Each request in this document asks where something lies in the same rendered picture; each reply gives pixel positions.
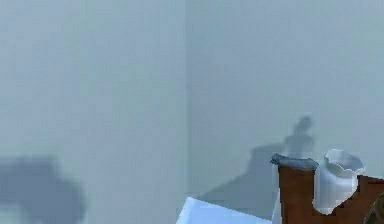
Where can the grey flat slab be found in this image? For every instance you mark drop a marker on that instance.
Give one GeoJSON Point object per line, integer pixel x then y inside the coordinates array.
{"type": "Point", "coordinates": [295, 162]}

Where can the white vase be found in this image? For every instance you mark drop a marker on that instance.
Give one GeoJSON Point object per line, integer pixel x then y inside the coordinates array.
{"type": "Point", "coordinates": [336, 181]}

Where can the brown wooden stand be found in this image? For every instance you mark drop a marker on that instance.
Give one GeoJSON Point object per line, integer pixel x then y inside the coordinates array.
{"type": "Point", "coordinates": [296, 196]}

